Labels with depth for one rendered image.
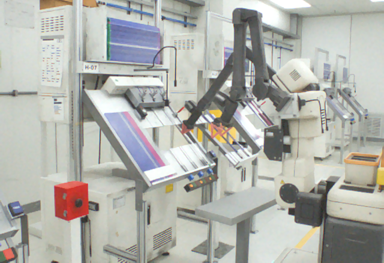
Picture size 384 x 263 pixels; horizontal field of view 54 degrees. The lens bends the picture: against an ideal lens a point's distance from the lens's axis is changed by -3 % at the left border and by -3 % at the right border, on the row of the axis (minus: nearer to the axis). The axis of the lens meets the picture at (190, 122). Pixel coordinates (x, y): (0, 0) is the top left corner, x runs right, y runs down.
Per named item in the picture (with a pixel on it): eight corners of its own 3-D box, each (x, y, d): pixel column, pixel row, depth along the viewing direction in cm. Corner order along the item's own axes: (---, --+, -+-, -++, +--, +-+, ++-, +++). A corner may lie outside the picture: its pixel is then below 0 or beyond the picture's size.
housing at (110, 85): (153, 99, 281) (164, 85, 275) (104, 101, 241) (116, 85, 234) (147, 90, 284) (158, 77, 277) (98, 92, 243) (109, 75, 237)
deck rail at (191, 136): (210, 170, 261) (216, 164, 258) (209, 170, 259) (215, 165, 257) (153, 93, 284) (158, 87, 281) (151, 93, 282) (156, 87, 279)
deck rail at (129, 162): (145, 192, 205) (152, 185, 202) (143, 193, 203) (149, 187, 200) (81, 95, 227) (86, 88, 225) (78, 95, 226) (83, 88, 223)
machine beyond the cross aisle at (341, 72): (368, 146, 803) (374, 56, 783) (362, 152, 735) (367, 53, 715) (306, 140, 878) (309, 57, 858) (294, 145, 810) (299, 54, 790)
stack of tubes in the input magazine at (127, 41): (160, 64, 274) (161, 26, 271) (108, 60, 231) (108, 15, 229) (147, 65, 280) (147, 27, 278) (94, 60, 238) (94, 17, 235)
